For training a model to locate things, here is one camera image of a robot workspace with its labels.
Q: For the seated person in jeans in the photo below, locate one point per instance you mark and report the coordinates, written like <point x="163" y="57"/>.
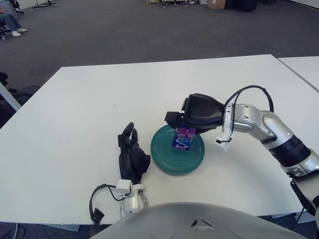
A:
<point x="11" y="21"/>

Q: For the purple gum pack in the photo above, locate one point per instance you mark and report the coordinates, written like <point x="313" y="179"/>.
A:
<point x="183" y="142"/>

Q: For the white table foot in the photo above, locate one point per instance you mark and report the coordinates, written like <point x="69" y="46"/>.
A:
<point x="305" y="216"/>
<point x="64" y="227"/>

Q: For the wheeled metal trolley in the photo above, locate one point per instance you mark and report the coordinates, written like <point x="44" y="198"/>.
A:
<point x="172" y="2"/>

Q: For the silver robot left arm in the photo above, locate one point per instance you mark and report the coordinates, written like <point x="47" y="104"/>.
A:
<point x="133" y="203"/>

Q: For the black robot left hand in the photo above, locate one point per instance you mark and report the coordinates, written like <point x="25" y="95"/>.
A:
<point x="132" y="161"/>

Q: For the white desk leg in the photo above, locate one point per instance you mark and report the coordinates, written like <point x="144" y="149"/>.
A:
<point x="10" y="98"/>

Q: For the black office chair base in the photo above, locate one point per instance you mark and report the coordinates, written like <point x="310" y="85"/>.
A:
<point x="25" y="93"/>

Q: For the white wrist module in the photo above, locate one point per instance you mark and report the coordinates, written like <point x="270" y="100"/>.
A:
<point x="123" y="186"/>
<point x="225" y="143"/>

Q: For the white neighbouring table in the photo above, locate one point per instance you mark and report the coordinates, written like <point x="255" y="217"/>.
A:
<point x="304" y="69"/>

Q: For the teal green round plate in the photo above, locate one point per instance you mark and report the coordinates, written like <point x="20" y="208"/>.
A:
<point x="174" y="161"/>

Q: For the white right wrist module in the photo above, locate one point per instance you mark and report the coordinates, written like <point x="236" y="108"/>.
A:
<point x="225" y="143"/>

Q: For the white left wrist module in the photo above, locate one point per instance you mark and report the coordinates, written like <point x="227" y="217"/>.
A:
<point x="123" y="186"/>

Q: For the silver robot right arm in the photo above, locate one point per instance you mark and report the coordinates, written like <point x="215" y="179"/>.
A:
<point x="274" y="132"/>

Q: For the black floor stand base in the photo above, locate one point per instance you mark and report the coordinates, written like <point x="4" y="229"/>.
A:
<point x="45" y="3"/>

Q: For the grey robot torso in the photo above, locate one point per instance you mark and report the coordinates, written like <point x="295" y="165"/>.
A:
<point x="199" y="224"/>

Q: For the brown cardboard box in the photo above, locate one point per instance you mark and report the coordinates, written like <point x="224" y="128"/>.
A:
<point x="216" y="3"/>

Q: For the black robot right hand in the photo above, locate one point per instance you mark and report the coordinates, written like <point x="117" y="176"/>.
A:
<point x="203" y="112"/>

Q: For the large black bin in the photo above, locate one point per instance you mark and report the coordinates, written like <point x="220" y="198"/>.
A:
<point x="241" y="5"/>

